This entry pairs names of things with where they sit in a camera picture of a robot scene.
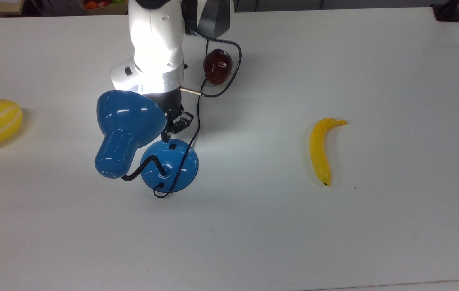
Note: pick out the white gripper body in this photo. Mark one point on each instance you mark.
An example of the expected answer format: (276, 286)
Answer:
(148, 81)

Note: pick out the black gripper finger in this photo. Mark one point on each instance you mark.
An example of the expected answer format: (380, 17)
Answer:
(168, 127)
(181, 121)

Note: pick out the blue desk lamp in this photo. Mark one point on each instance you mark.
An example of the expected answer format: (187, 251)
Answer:
(130, 117)

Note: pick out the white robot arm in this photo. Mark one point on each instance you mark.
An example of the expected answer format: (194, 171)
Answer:
(154, 32)

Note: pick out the dark red apple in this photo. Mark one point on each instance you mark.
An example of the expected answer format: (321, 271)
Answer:
(218, 66)

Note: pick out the basket of fruit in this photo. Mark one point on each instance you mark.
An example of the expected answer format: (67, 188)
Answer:
(96, 11)

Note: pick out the red fruit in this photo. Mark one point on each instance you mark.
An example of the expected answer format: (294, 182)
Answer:
(102, 3)

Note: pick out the orange fruit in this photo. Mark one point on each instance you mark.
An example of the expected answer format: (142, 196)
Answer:
(91, 5)

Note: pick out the yellow banana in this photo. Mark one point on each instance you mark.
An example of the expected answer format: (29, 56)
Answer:
(318, 153)

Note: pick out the black table clamp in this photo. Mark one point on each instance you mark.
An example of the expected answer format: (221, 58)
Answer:
(447, 14)

